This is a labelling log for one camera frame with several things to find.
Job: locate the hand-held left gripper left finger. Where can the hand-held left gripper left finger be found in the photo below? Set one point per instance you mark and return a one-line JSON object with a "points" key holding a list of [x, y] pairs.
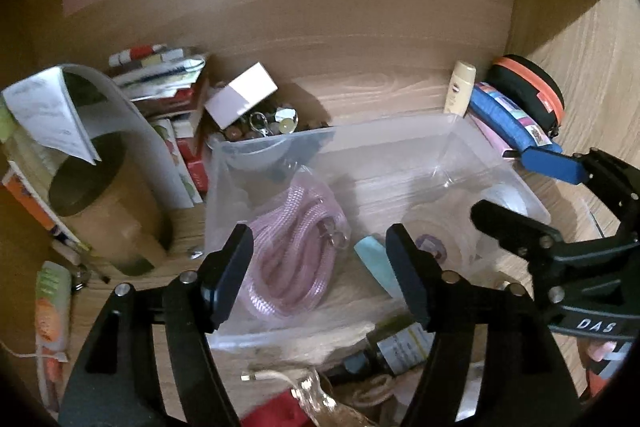
{"points": [[227, 279]]}

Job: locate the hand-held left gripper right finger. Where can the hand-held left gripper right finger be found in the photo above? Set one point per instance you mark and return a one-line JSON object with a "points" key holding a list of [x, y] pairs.
{"points": [[407, 279]]}

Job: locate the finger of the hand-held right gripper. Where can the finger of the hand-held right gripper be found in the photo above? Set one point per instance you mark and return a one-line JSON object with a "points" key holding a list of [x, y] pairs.
{"points": [[550, 166], [515, 227]]}

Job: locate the dark green spray bottle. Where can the dark green spray bottle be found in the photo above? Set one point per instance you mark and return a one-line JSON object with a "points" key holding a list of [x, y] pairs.
{"points": [[400, 347]]}

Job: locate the clear plastic container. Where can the clear plastic container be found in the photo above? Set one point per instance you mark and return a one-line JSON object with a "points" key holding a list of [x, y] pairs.
{"points": [[380, 187]]}

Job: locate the brown twine bundle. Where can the brown twine bundle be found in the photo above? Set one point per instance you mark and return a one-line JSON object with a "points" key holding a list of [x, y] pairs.
{"points": [[370, 391]]}

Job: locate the teal small tube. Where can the teal small tube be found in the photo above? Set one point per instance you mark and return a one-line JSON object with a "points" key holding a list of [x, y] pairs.
{"points": [[372, 254]]}

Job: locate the pink flat case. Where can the pink flat case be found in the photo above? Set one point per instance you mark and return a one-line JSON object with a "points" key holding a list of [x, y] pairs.
{"points": [[492, 137]]}

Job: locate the pink small item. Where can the pink small item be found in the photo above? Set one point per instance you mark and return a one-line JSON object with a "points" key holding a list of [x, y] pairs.
{"points": [[600, 352]]}

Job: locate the blue patchwork pouch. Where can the blue patchwork pouch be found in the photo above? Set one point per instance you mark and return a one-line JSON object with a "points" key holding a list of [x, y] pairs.
{"points": [[495, 112]]}

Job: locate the black case orange zipper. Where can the black case orange zipper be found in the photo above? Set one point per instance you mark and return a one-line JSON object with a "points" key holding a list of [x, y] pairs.
{"points": [[520, 82]]}

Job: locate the cream lotion tube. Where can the cream lotion tube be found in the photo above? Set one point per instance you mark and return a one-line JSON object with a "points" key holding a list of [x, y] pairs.
{"points": [[457, 89]]}

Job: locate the brown cylindrical canister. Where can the brown cylindrical canister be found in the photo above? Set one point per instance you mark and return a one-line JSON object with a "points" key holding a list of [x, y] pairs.
{"points": [[115, 217]]}

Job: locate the clear glass ornament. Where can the clear glass ornament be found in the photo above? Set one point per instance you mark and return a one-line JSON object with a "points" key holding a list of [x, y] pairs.
{"points": [[310, 394]]}

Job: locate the red cloth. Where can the red cloth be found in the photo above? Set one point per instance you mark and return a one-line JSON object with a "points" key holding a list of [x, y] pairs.
{"points": [[272, 414]]}

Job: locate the small metal clip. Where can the small metal clip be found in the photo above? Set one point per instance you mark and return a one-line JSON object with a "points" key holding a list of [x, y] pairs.
{"points": [[79, 281]]}

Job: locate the clear file holder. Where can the clear file holder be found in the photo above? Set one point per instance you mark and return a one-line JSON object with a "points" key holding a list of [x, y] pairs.
{"points": [[145, 137]]}

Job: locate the pile of beads and trinkets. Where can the pile of beads and trinkets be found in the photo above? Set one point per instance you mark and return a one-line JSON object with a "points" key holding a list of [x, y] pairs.
{"points": [[280, 122]]}

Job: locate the green orange tube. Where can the green orange tube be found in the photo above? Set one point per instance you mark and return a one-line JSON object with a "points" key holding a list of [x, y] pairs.
{"points": [[52, 302]]}

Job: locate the white small box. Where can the white small box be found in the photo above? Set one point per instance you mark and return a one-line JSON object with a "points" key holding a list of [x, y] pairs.
{"points": [[240, 94]]}

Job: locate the stack of books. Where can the stack of books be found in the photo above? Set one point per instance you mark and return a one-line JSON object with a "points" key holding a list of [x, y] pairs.
{"points": [[170, 102]]}

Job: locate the orange box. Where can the orange box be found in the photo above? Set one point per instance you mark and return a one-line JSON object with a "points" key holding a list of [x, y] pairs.
{"points": [[25, 197]]}

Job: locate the white printed paper sheet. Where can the white printed paper sheet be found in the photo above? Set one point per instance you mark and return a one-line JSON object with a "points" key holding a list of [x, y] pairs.
{"points": [[45, 107]]}

